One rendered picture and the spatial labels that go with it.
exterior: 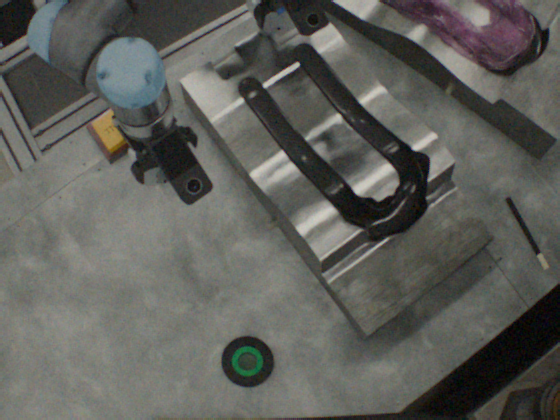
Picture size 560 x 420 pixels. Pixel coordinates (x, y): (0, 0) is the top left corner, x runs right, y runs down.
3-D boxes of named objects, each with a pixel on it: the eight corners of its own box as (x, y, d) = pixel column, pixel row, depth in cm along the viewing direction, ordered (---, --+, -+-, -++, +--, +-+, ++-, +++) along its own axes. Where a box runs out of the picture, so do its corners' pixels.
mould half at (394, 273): (184, 101, 147) (176, 69, 134) (307, 22, 151) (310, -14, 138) (363, 341, 137) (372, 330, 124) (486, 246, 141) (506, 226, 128)
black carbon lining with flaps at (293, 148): (231, 92, 140) (228, 68, 131) (312, 41, 143) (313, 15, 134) (364, 264, 133) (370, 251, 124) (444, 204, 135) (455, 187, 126)
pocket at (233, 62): (210, 70, 143) (208, 61, 140) (236, 53, 144) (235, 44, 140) (225, 90, 142) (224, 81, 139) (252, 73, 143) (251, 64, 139)
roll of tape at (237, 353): (243, 397, 135) (242, 396, 131) (212, 358, 136) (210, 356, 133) (284, 367, 136) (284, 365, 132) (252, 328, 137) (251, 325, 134)
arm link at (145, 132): (182, 104, 105) (127, 142, 104) (185, 118, 110) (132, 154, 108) (150, 61, 107) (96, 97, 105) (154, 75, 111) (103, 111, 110)
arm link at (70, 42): (84, -6, 108) (147, 33, 106) (30, 58, 105) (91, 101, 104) (72, -36, 100) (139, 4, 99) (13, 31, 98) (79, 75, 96)
